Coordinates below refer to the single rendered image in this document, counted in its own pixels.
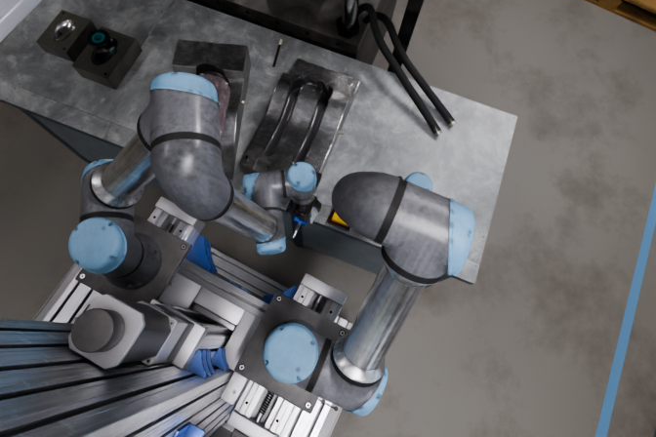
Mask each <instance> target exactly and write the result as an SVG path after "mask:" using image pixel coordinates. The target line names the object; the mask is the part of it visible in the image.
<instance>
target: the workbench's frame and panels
mask: <svg viewBox="0 0 656 437"><path fill-rule="evenodd" d="M0 101H1V102H4V103H6V104H8V105H11V106H13V107H16V108H18V109H20V110H21V111H22V112H23V113H25V114H26V115H27V116H28V117H30V118H31V119H32V120H33V121H35V122H36V123H37V124H38V125H40V126H41V127H42V128H43V129H45V130H46V131H47V132H48V133H50V134H51V135H52V136H53V137H55V138H56V139H57V140H59V141H60V142H61V143H62V144H64V145H65V146H66V147H67V148H69V149H70V150H71V151H72V152H74V153H75V154H76V155H77V156H79V157H80V158H81V159H82V160H84V161H85V162H88V163H89V164H90V163H92V162H95V161H97V162H99V160H102V159H114V158H115V157H116V156H117V155H118V154H119V152H120V151H121V150H122V149H123V148H124V147H122V146H120V145H117V144H115V143H112V142H109V141H107V140H104V139H100V138H98V137H95V136H92V135H90V134H87V133H85V132H82V131H80V130H77V129H75V128H72V127H69V126H67V125H65V124H63V123H60V122H58V121H55V120H52V119H50V118H47V117H45V116H42V115H40V114H37V113H34V112H32V111H29V110H27V109H24V108H22V107H19V106H16V105H14V104H11V103H9V102H6V101H4V100H1V99H0ZM148 184H149V185H152V186H154V187H157V188H160V189H162V188H161V186H160V184H159V183H158V181H157V179H156V178H154V179H152V180H151V181H150V182H149V183H148ZM162 190H163V189H162ZM282 214H283V222H284V231H285V236H286V238H285V239H288V240H291V241H293V242H294V244H295V245H297V246H298V247H303V246H306V247H308V248H311V249H313V250H316V251H318V252H320V253H322V254H325V255H327V256H330V257H333V258H337V259H339V260H342V261H344V262H347V263H349V264H352V265H354V266H357V267H359V268H362V269H364V270H367V271H369V272H372V273H374V274H378V272H379V270H380V268H381V266H382V264H383V262H384V261H383V259H382V256H381V247H378V246H376V245H373V244H370V243H368V242H365V241H363V240H360V239H358V238H355V237H353V236H350V235H347V234H345V233H343V232H341V231H338V230H336V229H333V228H330V227H328V226H325V225H323V224H320V223H318V222H315V221H314V222H313V223H310V219H309V220H308V222H307V225H306V226H303V225H301V226H300V228H299V231H297V234H296V236H295V238H292V236H293V234H294V232H295V228H296V226H297V223H295V222H294V218H295V215H290V213H289V214H288V216H286V211H285V210H283V209H282ZM450 277H452V278H454V279H457V280H460V281H462V282H465V283H467V284H470V285H471V284H473V283H471V282H469V281H466V280H463V279H461V278H458V277H456V276H453V275H448V274H447V273H446V272H445V273H444V274H443V276H442V278H441V279H440V281H439V282H441V281H443V280H445V279H448V278H450Z"/></svg>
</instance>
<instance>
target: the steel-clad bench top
mask: <svg viewBox="0 0 656 437"><path fill-rule="evenodd" d="M61 10H64V11H67V12H70V13H72V14H74V15H77V16H80V17H82V18H85V19H88V20H91V21H92V23H93V24H94V26H95V27H96V29H100V27H101V26H103V27H105V28H108V29H111V30H114V31H116V32H119V33H122V34H125V35H127V36H130V37H133V38H136V40H137V41H138V43H139V45H140V47H141V48H142V50H143V51H142V52H141V53H140V55H139V56H138V58H137V59H136V61H135V62H134V64H133V65H132V67H131V68H130V70H129V71H128V73H127V74H126V76H125V77H124V78H123V80H122V81H121V83H120V84H119V86H118V87H117V89H116V90H114V89H112V88H109V87H107V86H105V85H102V84H99V83H97V82H94V81H91V80H89V79H86V78H83V77H81V76H80V74H79V73H78V72H77V71H76V70H75V69H74V67H73V66H72V65H73V64H74V62H72V61H69V60H65V59H62V58H59V57H57V56H54V55H51V54H49V53H46V52H45V51H44V50H43V49H42V48H41V47H40V46H39V45H38V43H37V42H36V41H37V40H38V39H39V37H40V36H41V35H42V34H43V32H44V31H45V30H46V29H47V27H48V26H49V25H50V24H51V22H52V21H53V20H54V19H55V17H56V16H57V15H58V14H59V12H60V11H61ZM178 39H180V40H190V41H201V42H212V43H223V44H234V45H245V46H248V51H249V56H250V61H251V69H250V75H249V81H248V87H247V93H246V99H245V100H248V103H245V105H244V111H243V117H242V123H241V129H240V135H239V142H238V147H237V153H236V159H235V165H234V171H233V177H232V179H231V182H232V184H233V187H234V189H236V190H237V191H239V192H240V193H243V194H244V192H243V178H244V176H246V175H245V174H244V172H243V169H242V167H241V162H242V160H243V158H244V156H245V154H246V152H247V150H248V149H249V147H250V145H251V143H252V141H253V139H254V137H255V136H256V134H257V132H258V130H259V129H260V127H261V125H262V123H263V122H264V120H265V117H266V115H267V111H268V108H269V105H270V102H271V99H272V96H273V94H274V91H275V88H276V85H277V83H278V81H279V79H280V77H281V75H282V74H283V72H285V73H288V74H290V72H291V70H292V68H293V66H294V64H295V62H296V60H297V59H300V60H305V61H308V62H311V63H313V64H316V65H319V66H322V67H325V68H328V69H330V70H333V71H336V72H339V73H342V74H344V75H346V76H349V77H352V78H355V79H357V80H360V83H359V88H358V91H357V93H356V96H355V98H354V100H353V103H352V105H351V107H350V110H349V112H348V116H347V118H346V120H345V123H344V125H343V127H342V129H341V131H342V132H344V135H339V136H338V138H337V140H336V143H335V145H334V148H333V150H332V152H331V155H330V157H329V159H328V162H327V164H326V166H325V169H324V171H323V173H322V177H321V181H320V183H319V185H318V187H317V188H316V191H315V193H316V194H317V195H316V198H317V200H319V202H320V203H321V205H322V207H321V209H320V211H319V214H318V216H316V217H315V219H314V221H315V222H318V223H320V224H323V225H325V226H328V227H330V228H333V229H336V230H338V231H341V232H343V233H345V234H347V235H350V236H353V237H355V238H358V239H360V240H363V241H365V242H368V243H370V244H373V245H376V246H378V247H381V248H382V245H381V244H379V243H376V242H374V241H372V240H370V239H368V238H366V237H364V236H362V235H360V234H359V233H357V232H356V231H354V230H353V229H352V228H350V229H349V231H346V230H343V229H341V228H339V227H336V226H334V225H331V224H329V223H328V219H329V217H330V215H331V213H332V210H333V206H332V191H333V189H334V187H335V185H336V183H337V182H338V181H339V180H340V179H341V178H342V177H344V176H346V175H348V174H351V173H355V172H380V173H386V174H390V175H393V176H396V177H402V178H403V179H405V178H407V177H408V176H409V175H410V174H412V173H414V172H421V173H424V174H426V175H428V176H429V177H430V179H431V181H432V192H435V193H437V194H439V195H442V196H444V197H447V198H449V199H450V198H453V200H454V201H456V202H458V203H460V204H462V205H465V206H467V207H469V208H470V209H471V210H472V212H473V214H474V218H475V227H474V234H473V238H472V243H471V249H470V252H469V255H468V258H467V260H466V263H465V265H464V267H463V269H462V270H461V272H460V273H459V274H458V275H455V276H456V277H458V278H461V279H463V280H466V281H469V282H471V283H474V284H475V280H476V276H477V272H478V268H479V265H480V262H481V258H482V254H483V250H484V246H485V242H486V238H487V234H488V230H489V226H490V222H491V219H492V215H493V211H494V208H495V204H496V200H497V196H498V192H499V188H500V184H501V180H502V176H503V172H504V169H505V165H506V161H507V157H508V154H509V150H510V146H511V142H512V138H513V131H514V127H515V123H516V119H517V116H514V115H512V114H509V113H507V112H504V111H501V110H498V109H496V108H493V107H490V106H487V105H484V104H481V103H478V102H476V101H473V100H470V99H465V98H462V97H460V96H457V95H454V94H451V93H448V92H445V91H443V90H440V89H437V88H435V87H432V86H430V87H431V89H432V90H433V91H434V93H435V94H436V95H437V97H438V98H439V99H440V101H441V102H442V103H443V105H444V106H445V107H446V109H447V110H448V111H449V113H450V114H451V115H452V117H453V118H454V119H455V121H456V122H457V123H456V124H454V125H453V126H452V127H450V126H449V125H448V124H447V123H446V121H445V120H444V119H443V117H442V116H441V115H440V113H439V112H438V111H437V109H436V108H435V107H434V105H433V104H432V103H431V101H430V100H429V98H428V97H427V96H426V94H425V93H424V92H423V90H422V89H421V88H420V86H419V85H418V84H417V82H416V81H415V80H412V79H409V78H408V79H409V81H410V82H411V84H412V85H413V87H414V88H415V90H416V92H417V93H418V95H419V96H420V98H421V99H422V101H423V102H424V104H425V106H426V107H427V109H428V110H429V112H430V114H431V115H432V117H433V118H434V120H435V122H436V123H437V125H438V126H439V128H440V129H441V131H442V133H441V134H439V135H438V136H436V135H435V134H434V133H433V131H432V130H431V128H430V126H429V125H428V123H427V122H426V120H425V118H424V117H423V115H422V114H421V112H420V111H419V109H418V108H417V106H416V105H415V103H414V101H412V99H411V98H410V96H409V95H408V93H407V92H406V90H405V88H404V87H403V85H402V84H401V82H400V81H399V79H398V78H397V76H396V74H395V73H392V72H389V71H387V70H384V69H381V68H379V67H376V66H373V65H371V64H368V63H365V62H362V61H359V60H355V59H352V58H349V57H346V56H343V55H340V54H337V53H335V52H332V51H329V50H326V49H323V48H320V47H318V46H315V45H312V44H310V43H307V42H304V41H301V40H299V39H296V38H293V37H290V36H287V35H284V34H282V33H279V32H276V31H273V30H270V29H267V28H265V27H262V26H259V25H256V24H253V23H250V22H248V21H246V20H241V19H238V18H235V17H232V16H230V15H227V14H224V13H221V12H218V11H215V10H213V9H210V8H207V7H204V6H201V5H198V4H195V3H193V2H190V1H187V0H43V1H42V2H41V3H40V4H39V5H38V6H37V7H36V8H35V9H34V10H33V11H32V12H31V13H30V14H29V15H28V16H27V17H26V18H25V19H24V20H23V21H22V22H21V23H20V24H19V25H18V26H17V27H16V28H15V29H14V30H13V31H12V32H11V34H10V35H9V36H8V37H7V38H6V40H5V41H4V42H3V43H2V44H1V46H0V99H1V100H4V101H6V102H9V103H11V104H14V105H16V106H19V107H22V108H24V109H27V110H29V111H32V112H34V113H37V114H40V115H42V116H45V117H47V118H50V119H52V120H55V121H58V122H60V123H63V124H65V125H67V126H69V127H72V128H75V129H77V130H80V131H82V132H85V133H87V134H90V135H92V136H95V137H98V138H100V139H104V140H107V141H109V142H112V143H115V144H117V145H120V146H122V147H125V145H126V144H127V143H128V142H129V141H130V140H131V138H132V137H133V136H134V135H135V134H136V133H137V121H138V119H139V117H140V115H141V114H142V113H143V111H144V110H145V109H146V107H147V106H148V105H149V102H150V92H149V89H150V84H151V81H152V80H153V79H154V78H155V77H156V76H158V75H160V74H163V73H167V72H174V69H173V66H172V63H173V59H174V55H175V51H176V47H177V43H178ZM280 39H282V43H281V47H280V50H279V54H278V57H277V61H276V64H275V67H272V65H273V62H274V58H275V55H276V52H277V48H278V45H279V41H280Z"/></svg>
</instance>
